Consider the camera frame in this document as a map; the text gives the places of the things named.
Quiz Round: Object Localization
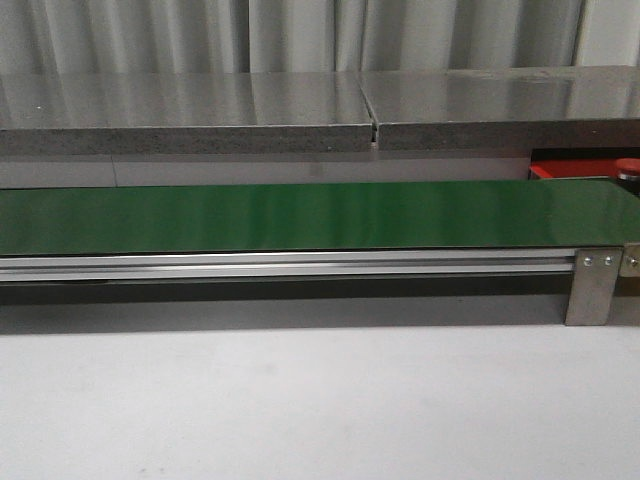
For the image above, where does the red mushroom push button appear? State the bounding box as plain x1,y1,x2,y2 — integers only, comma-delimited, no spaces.
615,158,640,196

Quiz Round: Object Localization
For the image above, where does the grey granite counter slab left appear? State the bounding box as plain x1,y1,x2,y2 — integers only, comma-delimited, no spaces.
1,73,373,155

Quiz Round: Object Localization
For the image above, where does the red plastic tray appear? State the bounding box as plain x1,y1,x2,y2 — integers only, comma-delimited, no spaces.
529,159,622,188

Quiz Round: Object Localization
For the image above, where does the green conveyor belt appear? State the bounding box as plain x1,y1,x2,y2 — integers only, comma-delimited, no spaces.
1,180,639,256

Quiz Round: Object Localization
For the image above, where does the steel conveyor end plate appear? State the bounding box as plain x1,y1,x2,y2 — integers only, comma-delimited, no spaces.
619,243,640,278

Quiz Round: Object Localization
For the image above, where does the white pleated curtain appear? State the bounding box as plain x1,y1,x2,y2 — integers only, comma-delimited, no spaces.
1,1,639,74

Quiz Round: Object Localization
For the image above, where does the aluminium conveyor frame rail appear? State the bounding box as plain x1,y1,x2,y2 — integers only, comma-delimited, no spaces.
1,248,576,284

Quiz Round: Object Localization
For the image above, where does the steel conveyor support bracket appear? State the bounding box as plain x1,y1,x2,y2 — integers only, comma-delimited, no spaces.
565,247,623,326

